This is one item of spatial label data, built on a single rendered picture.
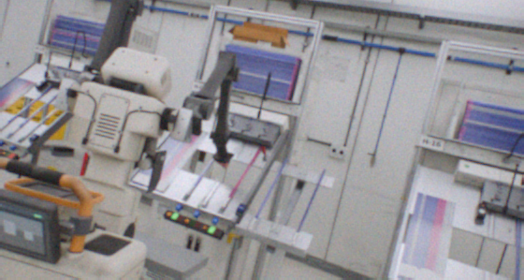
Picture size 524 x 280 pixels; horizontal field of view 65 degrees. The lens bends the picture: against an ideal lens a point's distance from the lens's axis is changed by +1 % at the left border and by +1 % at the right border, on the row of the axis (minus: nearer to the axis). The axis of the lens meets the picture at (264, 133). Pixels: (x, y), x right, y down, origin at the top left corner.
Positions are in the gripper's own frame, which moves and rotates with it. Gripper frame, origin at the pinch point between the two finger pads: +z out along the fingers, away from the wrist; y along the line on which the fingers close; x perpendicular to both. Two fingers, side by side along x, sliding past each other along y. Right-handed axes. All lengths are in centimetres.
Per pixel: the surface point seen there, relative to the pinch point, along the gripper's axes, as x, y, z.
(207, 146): -11.9, 19.2, 3.0
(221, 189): 13.7, -4.3, 2.4
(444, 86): -83, -101, -19
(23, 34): -129, 332, 54
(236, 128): -26.3, 6.2, -2.8
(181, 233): 27, 23, 43
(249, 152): -16.5, -6.6, 2.9
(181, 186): 19.8, 17.4, 2.4
